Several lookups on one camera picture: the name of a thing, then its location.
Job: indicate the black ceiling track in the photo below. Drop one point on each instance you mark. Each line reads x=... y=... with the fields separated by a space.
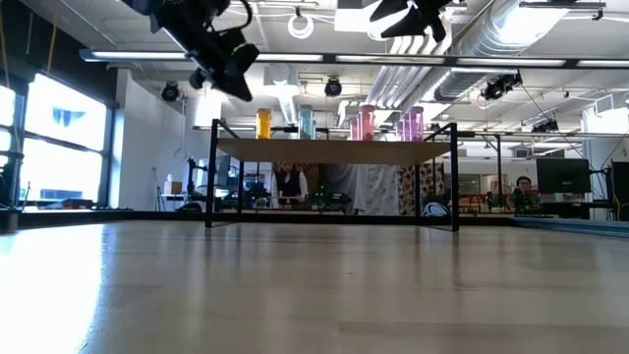
x=560 y=5

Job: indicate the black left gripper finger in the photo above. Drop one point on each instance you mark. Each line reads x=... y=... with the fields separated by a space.
x=233 y=78

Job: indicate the wooden shelf black metal frame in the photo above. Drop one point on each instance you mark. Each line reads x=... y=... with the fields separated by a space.
x=324 y=151

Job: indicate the black aluminium table frame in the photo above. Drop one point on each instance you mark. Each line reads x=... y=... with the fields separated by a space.
x=147 y=215

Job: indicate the white hanging cloth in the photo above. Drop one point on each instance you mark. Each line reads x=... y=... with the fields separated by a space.
x=373 y=189

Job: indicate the black track light cluster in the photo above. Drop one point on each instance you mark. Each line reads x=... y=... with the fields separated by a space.
x=501 y=86
x=545 y=126

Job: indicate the black beam with light strips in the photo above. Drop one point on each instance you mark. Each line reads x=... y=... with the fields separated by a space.
x=147 y=55

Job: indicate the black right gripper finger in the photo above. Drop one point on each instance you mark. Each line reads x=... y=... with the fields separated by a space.
x=393 y=10
x=413 y=28

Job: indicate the silver air duct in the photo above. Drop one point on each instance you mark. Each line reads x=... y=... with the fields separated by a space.
x=491 y=39

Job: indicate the black computer monitor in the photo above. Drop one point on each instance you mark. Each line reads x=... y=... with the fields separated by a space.
x=562 y=175
x=620 y=179

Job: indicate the patterned hanging cloth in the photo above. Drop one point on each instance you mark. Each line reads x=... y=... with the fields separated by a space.
x=407 y=187

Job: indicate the salmon medicine bottle white cap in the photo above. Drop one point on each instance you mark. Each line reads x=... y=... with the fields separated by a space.
x=354 y=130
x=366 y=123

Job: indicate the black vertical pole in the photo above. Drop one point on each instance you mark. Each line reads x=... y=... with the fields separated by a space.
x=498 y=172

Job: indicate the blue and white ball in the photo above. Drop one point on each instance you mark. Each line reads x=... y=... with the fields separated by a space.
x=436 y=210

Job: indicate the orange medicine bottle white cap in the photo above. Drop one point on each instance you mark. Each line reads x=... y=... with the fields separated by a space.
x=264 y=124

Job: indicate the person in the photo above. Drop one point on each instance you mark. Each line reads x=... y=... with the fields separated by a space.
x=525 y=193
x=290 y=184

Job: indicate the thin tripod stand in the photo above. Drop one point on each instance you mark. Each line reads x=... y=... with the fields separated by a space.
x=157 y=196

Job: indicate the black office desk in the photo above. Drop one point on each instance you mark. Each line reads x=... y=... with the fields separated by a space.
x=570 y=209

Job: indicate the small cardboard box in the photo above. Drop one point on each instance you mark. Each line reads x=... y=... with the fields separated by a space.
x=173 y=188

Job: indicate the large window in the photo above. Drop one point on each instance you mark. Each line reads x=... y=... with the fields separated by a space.
x=64 y=123

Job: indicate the black ceiling spotlight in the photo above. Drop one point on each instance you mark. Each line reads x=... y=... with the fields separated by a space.
x=332 y=87
x=170 y=92

